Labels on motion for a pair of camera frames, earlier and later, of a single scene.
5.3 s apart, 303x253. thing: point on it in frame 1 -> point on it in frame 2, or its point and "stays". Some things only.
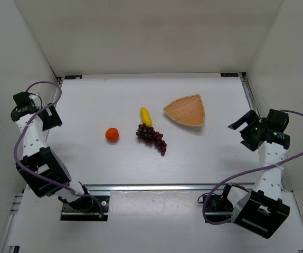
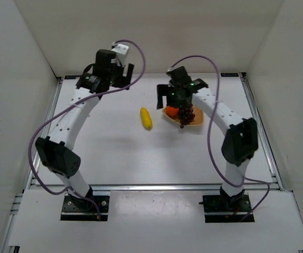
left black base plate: x=68 y=213 stays
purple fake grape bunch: x=148 y=134 -> x=186 y=114
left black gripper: x=50 y=117 -> x=123 y=76
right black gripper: x=248 y=130 -> x=178 y=89
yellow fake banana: x=145 y=117 stays
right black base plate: x=218 y=208 stays
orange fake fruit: x=112 y=134 -> x=172 y=112
